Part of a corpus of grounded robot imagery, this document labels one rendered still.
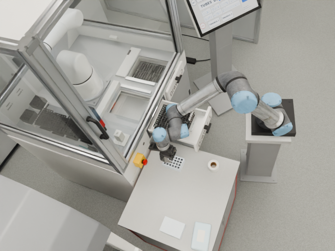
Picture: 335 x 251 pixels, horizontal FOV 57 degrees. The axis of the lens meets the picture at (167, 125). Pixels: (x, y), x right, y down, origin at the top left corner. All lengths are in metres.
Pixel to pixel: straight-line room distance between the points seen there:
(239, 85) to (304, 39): 2.26
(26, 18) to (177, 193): 1.28
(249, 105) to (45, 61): 0.92
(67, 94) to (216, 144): 1.90
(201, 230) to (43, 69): 1.20
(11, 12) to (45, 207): 0.68
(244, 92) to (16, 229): 1.07
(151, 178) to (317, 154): 1.55
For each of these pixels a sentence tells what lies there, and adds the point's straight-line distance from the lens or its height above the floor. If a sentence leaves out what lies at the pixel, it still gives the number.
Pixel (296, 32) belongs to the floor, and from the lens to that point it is 3.77.
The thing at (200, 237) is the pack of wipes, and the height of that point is 0.81.
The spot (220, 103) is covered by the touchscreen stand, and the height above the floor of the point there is 0.04.
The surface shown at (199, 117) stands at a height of 0.84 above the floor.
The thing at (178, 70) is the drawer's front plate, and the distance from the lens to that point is 2.22.
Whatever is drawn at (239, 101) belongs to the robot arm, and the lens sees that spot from 1.49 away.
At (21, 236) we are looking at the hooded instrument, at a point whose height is 1.70.
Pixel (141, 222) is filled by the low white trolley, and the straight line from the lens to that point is 1.94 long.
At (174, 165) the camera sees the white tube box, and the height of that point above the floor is 0.80.
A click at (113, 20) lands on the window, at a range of 1.45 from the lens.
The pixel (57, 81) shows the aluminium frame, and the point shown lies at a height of 1.80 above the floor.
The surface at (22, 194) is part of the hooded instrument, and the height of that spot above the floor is 1.74.
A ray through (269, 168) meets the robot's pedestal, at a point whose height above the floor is 0.20.
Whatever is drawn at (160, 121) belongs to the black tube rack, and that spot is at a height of 0.90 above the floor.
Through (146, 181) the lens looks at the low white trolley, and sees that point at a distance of 2.01.
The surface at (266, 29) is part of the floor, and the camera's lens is 3.78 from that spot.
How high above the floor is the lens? 2.59
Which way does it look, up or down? 59 degrees down
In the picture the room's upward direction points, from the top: 19 degrees counter-clockwise
